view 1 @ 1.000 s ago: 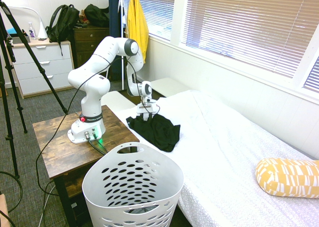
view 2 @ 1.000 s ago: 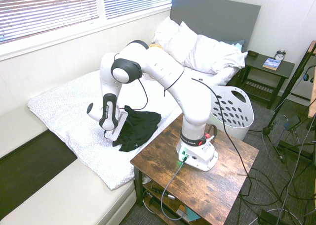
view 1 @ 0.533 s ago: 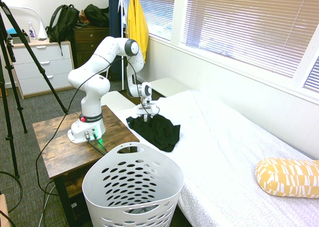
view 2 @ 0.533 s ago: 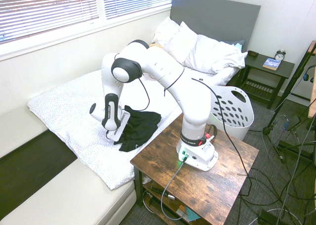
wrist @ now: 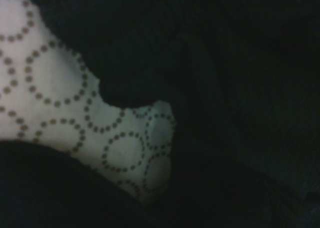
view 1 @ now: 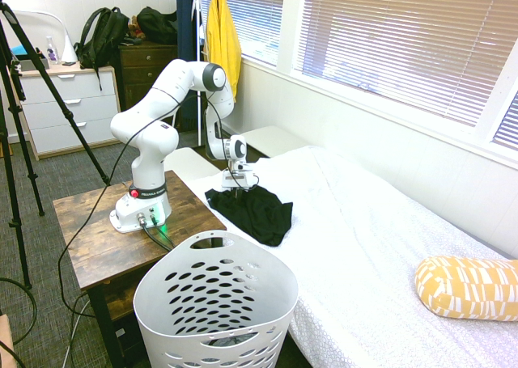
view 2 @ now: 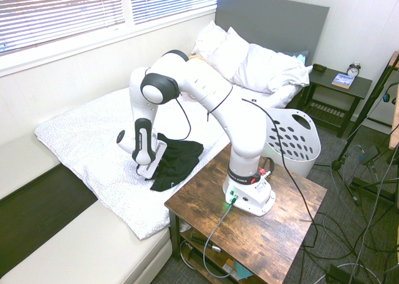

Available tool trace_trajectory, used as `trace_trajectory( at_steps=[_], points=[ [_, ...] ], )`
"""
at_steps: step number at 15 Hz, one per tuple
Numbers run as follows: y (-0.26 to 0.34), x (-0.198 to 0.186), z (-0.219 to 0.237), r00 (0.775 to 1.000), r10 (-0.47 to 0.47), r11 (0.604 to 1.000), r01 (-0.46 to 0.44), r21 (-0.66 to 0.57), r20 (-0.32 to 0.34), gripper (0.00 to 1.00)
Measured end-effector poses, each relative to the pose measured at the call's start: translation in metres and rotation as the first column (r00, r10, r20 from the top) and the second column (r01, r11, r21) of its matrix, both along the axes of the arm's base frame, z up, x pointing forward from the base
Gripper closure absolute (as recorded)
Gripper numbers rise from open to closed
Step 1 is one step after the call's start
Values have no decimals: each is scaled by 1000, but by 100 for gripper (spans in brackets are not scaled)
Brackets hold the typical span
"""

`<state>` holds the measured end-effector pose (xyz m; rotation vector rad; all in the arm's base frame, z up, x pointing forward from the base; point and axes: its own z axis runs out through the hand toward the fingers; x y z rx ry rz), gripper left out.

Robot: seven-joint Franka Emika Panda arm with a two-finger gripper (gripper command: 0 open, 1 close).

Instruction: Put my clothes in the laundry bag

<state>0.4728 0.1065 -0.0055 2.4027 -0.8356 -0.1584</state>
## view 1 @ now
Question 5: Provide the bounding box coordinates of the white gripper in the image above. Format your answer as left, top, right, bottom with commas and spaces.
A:
220, 168, 257, 199

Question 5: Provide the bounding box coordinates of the black clothing pile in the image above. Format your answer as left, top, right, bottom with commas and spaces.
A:
204, 185, 294, 247

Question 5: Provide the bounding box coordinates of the white perforated laundry basket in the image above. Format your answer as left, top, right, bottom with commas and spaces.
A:
132, 230, 300, 368

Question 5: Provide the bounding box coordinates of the black duffel bag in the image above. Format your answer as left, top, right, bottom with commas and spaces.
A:
136, 6, 179, 45

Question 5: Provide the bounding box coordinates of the dark bed base panel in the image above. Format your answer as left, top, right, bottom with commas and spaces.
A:
192, 139, 270, 171

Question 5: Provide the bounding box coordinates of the white mattress cushion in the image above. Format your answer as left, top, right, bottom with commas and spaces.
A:
242, 125, 308, 159
163, 147, 223, 183

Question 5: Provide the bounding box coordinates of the rustic wooden side table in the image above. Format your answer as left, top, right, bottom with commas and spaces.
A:
52, 169, 227, 368

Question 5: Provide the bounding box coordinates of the dark wooden dresser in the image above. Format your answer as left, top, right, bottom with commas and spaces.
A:
118, 42, 180, 133

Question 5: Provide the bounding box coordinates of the white coat rack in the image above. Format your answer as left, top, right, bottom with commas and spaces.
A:
168, 0, 223, 146

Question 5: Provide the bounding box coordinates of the yellow jacket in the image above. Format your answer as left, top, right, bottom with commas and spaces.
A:
206, 0, 243, 104

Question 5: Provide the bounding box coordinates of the white window blind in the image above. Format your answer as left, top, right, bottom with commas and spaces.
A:
491, 91, 518, 150
291, 0, 518, 129
200, 0, 287, 68

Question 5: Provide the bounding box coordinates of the dark blue hanging garment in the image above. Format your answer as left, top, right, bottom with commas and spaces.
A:
174, 0, 200, 131

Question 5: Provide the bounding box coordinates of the white drawer dresser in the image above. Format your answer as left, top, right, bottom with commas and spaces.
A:
15, 64, 125, 162

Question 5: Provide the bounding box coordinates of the brown plush toy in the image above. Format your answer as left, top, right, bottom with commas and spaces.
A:
128, 15, 146, 41

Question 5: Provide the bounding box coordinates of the black backpack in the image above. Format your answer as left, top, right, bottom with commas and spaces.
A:
74, 6, 131, 91

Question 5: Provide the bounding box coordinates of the white desk lamp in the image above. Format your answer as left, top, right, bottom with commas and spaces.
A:
30, 11, 79, 66

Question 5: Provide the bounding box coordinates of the clear plastic bottle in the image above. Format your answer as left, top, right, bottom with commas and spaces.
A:
45, 36, 61, 66

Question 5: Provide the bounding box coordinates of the grey box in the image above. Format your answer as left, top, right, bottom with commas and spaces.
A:
18, 58, 49, 72

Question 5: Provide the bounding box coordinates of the yellow patterned bolster pillow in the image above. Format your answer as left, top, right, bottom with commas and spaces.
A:
414, 255, 518, 323

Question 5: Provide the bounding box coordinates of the brown cardboard piece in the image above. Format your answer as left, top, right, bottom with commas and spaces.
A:
0, 313, 15, 368

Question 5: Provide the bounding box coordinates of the thin robot base cable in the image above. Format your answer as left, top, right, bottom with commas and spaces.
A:
152, 218, 176, 250

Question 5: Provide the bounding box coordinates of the thick black base cable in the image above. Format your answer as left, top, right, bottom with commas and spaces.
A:
139, 218, 174, 251

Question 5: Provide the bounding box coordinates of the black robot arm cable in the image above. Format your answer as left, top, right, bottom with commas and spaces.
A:
57, 88, 223, 319

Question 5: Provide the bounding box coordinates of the black camera tripod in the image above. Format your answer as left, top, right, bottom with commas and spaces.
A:
0, 0, 111, 290

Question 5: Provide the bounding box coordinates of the black floor cable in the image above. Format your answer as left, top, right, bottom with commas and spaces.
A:
0, 277, 38, 368

